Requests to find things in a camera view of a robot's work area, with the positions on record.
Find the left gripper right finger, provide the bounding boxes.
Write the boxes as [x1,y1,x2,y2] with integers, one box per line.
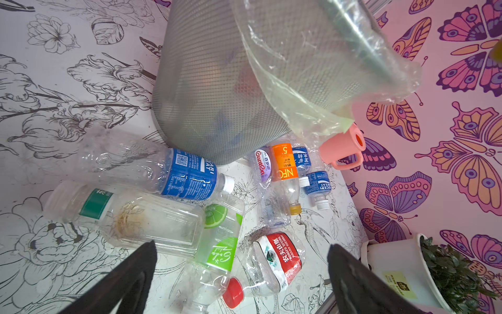
[327,244,422,314]

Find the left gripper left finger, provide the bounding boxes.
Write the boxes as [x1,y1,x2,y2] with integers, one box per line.
[61,241,158,313]

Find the clear green cap bottle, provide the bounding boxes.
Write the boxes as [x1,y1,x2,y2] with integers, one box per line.
[43,181,205,259]

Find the blue label bottle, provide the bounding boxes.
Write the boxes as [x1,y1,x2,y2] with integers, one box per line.
[292,145,312,188]
[305,166,332,210]
[74,127,235,201]

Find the grey mesh waste bin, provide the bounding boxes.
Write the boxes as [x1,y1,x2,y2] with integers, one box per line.
[152,1,421,165]

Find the potted green plant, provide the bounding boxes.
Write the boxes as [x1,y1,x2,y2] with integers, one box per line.
[361,230,501,313]

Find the red white label bottle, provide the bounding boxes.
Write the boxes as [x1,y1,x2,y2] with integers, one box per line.
[222,231,306,309]

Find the purple label clear bottle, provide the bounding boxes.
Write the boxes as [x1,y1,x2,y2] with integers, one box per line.
[250,147,290,228]

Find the lime green label bottle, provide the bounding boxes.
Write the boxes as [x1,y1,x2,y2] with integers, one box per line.
[181,194,245,313]

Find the pink plastic watering can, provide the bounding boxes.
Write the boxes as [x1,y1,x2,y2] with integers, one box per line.
[319,124,366,171]

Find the orange label bottle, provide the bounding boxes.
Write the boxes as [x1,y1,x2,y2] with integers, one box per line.
[270,141,302,216]

